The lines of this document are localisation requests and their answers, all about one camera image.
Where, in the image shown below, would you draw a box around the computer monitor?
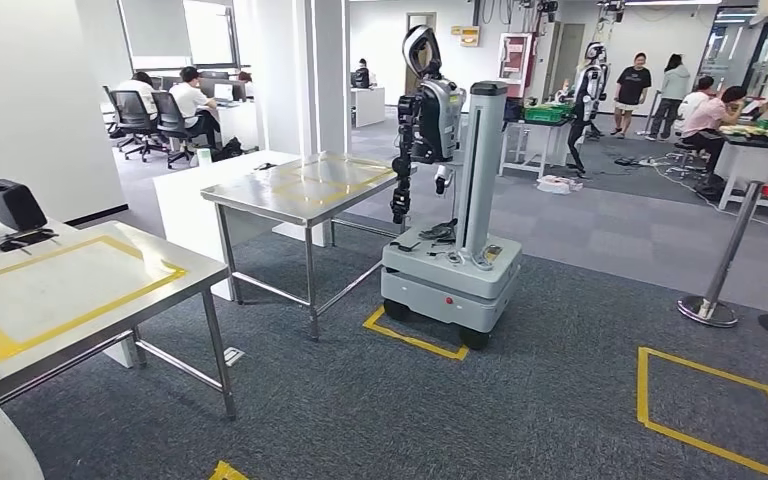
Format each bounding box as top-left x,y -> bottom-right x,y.
197,70 -> 249,105

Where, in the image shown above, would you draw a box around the white desk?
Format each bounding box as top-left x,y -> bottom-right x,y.
350,85 -> 387,130

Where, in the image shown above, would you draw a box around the steel table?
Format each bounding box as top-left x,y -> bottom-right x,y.
199,151 -> 403,343
498,116 -> 576,179

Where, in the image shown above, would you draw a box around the black backpack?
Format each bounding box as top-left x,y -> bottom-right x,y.
210,136 -> 247,163

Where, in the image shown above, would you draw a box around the black office chair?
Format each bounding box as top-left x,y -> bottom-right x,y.
105,88 -> 161,164
150,90 -> 205,171

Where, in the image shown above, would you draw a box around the steel workbench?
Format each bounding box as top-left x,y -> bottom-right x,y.
0,219 -> 239,423

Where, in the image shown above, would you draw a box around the red and white cabinet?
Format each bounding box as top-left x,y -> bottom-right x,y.
497,32 -> 535,102

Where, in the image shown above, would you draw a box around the white bag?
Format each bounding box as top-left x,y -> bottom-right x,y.
534,174 -> 585,197

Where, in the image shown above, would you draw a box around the black hard case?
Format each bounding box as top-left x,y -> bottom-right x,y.
0,178 -> 49,234

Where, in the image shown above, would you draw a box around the yellow tape frame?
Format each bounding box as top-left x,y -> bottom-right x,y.
271,154 -> 397,209

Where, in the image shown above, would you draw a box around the yellow floor tape square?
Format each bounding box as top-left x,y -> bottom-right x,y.
208,460 -> 251,480
362,305 -> 471,363

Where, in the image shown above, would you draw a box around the grey wheeled robot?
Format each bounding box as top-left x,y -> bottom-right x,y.
379,24 -> 525,352

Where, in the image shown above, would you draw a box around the floor power cables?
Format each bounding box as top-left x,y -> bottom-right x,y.
613,154 -> 678,171

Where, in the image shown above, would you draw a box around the black and white humanoid robot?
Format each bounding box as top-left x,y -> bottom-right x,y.
554,40 -> 613,179

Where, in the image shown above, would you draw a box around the yellow wall sign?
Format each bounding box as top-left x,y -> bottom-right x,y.
449,24 -> 482,48

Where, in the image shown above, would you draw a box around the chrome stanchion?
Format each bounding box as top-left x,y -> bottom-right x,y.
676,179 -> 767,330

